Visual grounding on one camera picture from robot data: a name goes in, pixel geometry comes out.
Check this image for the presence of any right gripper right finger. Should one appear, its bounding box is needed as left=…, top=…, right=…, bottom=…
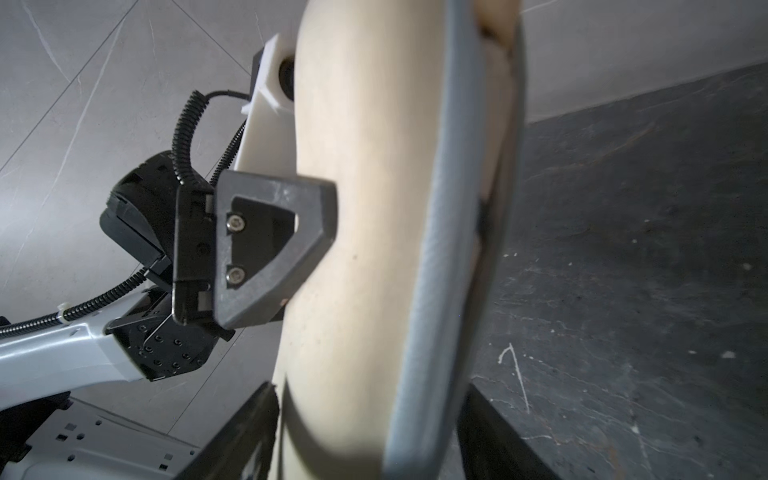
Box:
left=457, top=384, right=559, bottom=480

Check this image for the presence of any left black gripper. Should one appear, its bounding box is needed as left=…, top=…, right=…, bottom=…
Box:
left=98, top=149, right=339, bottom=383

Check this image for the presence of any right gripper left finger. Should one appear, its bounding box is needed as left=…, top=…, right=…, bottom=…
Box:
left=175, top=381, right=280, bottom=480

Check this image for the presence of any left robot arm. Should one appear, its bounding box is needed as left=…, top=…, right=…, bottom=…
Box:
left=1, top=92, right=337, bottom=432

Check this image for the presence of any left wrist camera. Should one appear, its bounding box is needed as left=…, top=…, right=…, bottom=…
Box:
left=233, top=34, right=296, bottom=178

